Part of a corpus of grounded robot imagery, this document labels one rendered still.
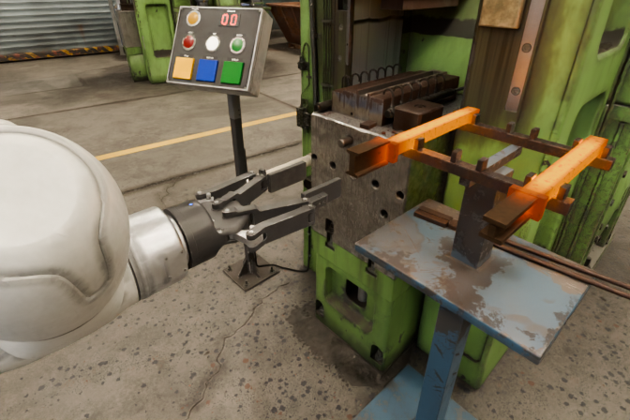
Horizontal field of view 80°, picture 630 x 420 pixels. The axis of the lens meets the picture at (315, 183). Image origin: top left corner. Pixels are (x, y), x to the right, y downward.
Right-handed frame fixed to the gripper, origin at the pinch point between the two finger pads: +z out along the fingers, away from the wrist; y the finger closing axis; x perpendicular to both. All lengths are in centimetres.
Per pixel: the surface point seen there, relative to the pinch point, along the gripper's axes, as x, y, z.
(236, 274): -101, -94, 36
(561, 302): -26, 30, 36
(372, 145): 2.3, 0.6, 13.8
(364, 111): -7, -33, 51
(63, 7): -19, -823, 139
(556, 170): 1.3, 23.7, 28.9
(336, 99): -6, -44, 51
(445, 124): 1.2, 1.4, 35.4
